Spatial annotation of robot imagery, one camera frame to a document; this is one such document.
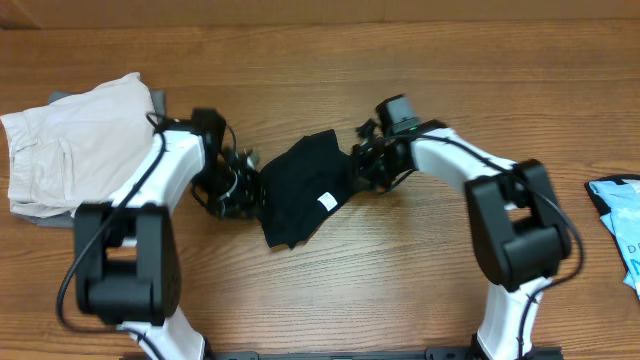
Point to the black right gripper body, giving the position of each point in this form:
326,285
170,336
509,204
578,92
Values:
379,168

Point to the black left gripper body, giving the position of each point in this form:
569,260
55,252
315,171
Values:
231,192

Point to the black t-shirt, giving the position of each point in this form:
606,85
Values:
302,188

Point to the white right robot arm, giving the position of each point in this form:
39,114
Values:
519,235

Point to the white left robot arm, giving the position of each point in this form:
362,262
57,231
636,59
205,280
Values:
126,270

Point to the white folded garment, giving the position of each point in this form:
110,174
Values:
82,147

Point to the grey folded garment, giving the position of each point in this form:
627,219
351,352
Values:
66,220

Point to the light blue printed garment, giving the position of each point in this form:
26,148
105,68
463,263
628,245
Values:
616,198

